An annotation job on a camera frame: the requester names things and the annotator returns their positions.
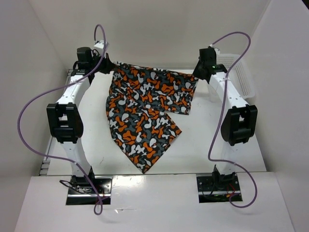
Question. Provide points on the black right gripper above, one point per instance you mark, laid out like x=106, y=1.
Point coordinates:
x=196, y=72

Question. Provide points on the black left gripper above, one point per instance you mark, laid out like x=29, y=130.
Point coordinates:
x=108, y=65

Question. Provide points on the orange grey camouflage shorts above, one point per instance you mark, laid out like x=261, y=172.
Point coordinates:
x=137, y=108

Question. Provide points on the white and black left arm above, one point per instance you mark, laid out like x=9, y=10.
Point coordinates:
x=64, y=119

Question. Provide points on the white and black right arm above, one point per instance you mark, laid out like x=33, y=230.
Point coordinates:
x=238, y=117

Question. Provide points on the white perforated plastic basket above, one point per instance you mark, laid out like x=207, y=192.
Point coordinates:
x=239, y=75

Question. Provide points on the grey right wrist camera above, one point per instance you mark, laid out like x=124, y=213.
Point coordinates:
x=217, y=50

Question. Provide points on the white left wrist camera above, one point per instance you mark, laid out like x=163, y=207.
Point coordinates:
x=101, y=44

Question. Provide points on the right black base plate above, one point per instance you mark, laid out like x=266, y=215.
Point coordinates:
x=209, y=192

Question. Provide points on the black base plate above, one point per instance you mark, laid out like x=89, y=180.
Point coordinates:
x=103, y=191
x=209, y=192

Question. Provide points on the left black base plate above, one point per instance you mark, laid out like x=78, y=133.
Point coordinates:
x=103, y=191

